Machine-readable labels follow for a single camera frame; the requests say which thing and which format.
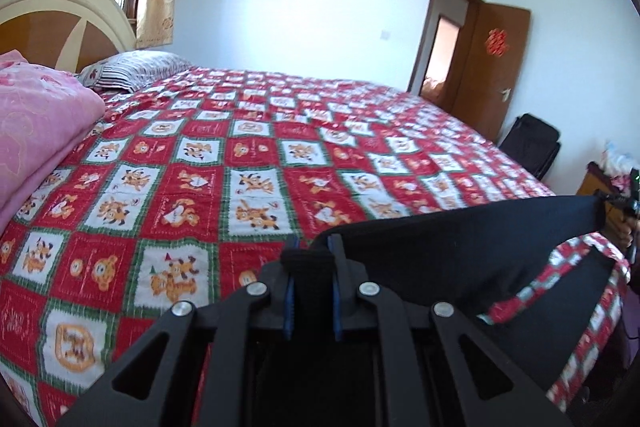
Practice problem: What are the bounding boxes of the black pants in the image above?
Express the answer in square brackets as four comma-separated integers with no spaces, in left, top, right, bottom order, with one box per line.
[240,194,618,427]

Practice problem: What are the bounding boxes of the wooden cabinet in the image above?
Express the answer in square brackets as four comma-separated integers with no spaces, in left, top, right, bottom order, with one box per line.
[577,161,639,254]

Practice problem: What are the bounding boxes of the black folding chair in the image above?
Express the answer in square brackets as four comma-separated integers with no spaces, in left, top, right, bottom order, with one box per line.
[499,114,561,181]

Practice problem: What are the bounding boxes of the red patchwork bedspread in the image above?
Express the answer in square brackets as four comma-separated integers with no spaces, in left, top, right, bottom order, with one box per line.
[0,66,632,427]

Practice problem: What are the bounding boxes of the brown wooden door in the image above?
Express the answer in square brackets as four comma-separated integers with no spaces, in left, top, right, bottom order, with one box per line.
[450,3,532,141]

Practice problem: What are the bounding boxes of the red double happiness decoration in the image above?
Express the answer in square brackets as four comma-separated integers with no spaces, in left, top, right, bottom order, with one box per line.
[485,28,510,57]

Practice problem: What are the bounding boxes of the pink folded blanket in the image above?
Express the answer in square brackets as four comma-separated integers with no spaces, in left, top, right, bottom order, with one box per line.
[0,50,105,228]

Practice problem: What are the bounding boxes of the striped pillow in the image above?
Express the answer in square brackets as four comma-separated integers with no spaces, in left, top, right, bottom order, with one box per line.
[76,50,192,93]

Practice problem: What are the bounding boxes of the cream wooden headboard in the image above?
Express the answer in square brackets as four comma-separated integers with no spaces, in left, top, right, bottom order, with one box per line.
[0,0,136,72]

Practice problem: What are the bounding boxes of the door handle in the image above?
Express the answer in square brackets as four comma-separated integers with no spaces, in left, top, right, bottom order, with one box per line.
[501,88,511,102]

